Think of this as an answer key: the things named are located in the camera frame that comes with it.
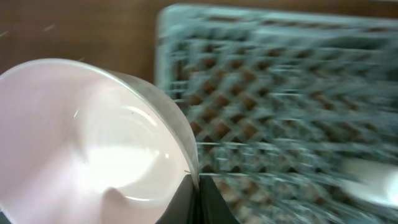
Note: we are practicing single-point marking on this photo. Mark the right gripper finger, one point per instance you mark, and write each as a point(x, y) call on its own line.
point(203, 205)

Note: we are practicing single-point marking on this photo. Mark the blue plastic cup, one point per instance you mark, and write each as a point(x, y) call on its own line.
point(373, 182)

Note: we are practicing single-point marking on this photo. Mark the grey dishwasher rack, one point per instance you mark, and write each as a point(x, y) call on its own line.
point(278, 101)

